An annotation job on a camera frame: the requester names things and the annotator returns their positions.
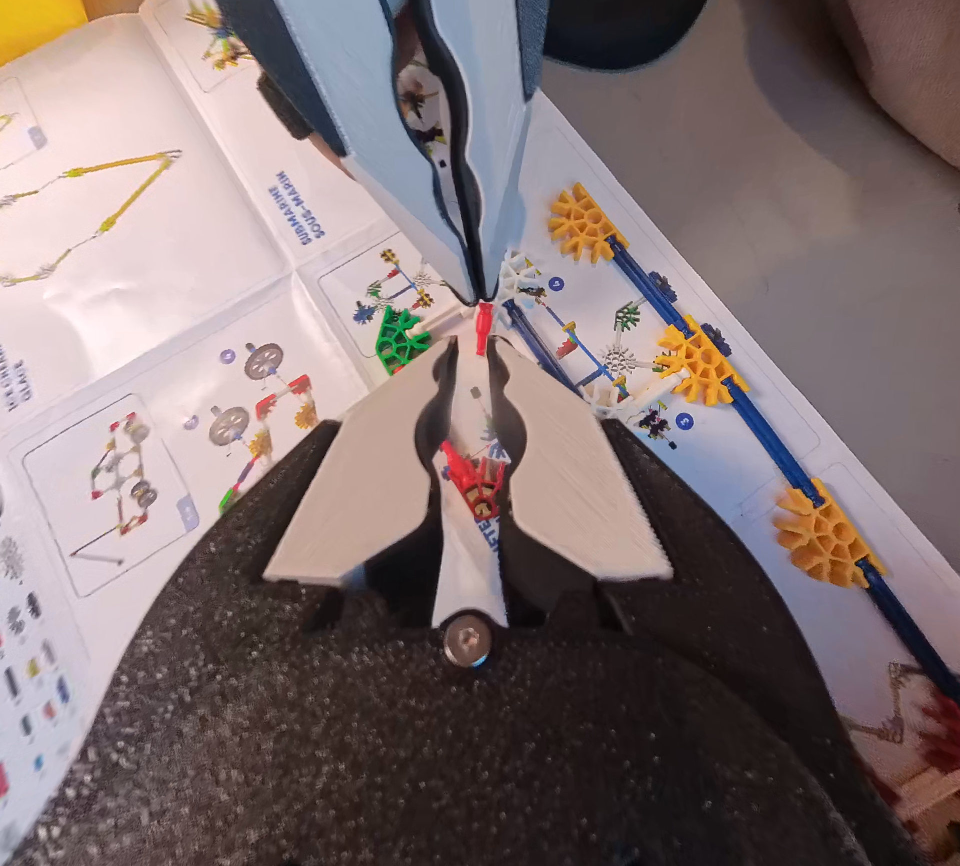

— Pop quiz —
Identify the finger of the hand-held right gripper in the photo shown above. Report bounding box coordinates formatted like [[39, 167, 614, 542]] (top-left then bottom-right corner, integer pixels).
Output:
[[264, 0, 483, 304], [418, 0, 535, 303]]

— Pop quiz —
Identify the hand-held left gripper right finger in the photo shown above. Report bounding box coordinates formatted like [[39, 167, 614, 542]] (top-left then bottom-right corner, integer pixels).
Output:
[[485, 338, 673, 624]]

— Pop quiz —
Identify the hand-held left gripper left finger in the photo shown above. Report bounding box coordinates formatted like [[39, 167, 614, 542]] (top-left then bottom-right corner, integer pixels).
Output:
[[262, 338, 459, 613]]

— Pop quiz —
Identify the green connector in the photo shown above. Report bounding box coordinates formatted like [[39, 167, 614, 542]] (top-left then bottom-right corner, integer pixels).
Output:
[[373, 305, 434, 377]]

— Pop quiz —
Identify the person's right hand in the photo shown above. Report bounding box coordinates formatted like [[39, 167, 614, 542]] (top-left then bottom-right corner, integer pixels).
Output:
[[315, 137, 358, 180]]

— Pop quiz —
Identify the red connector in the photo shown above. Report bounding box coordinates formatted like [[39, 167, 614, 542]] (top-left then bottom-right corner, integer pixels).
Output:
[[437, 440, 505, 516]]

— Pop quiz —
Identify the blue rod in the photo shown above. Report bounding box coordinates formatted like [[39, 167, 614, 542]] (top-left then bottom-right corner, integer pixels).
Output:
[[501, 297, 590, 398], [858, 557, 960, 705], [606, 238, 695, 345], [726, 384, 819, 503]]

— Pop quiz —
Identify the orange-yellow connector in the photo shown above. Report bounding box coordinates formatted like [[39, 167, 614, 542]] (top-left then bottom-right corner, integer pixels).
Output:
[[654, 317, 750, 405], [774, 478, 885, 588], [546, 182, 630, 264]]

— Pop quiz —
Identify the white printed instruction sheet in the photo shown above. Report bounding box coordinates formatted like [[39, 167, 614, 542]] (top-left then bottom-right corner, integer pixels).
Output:
[[0, 0, 960, 866]]

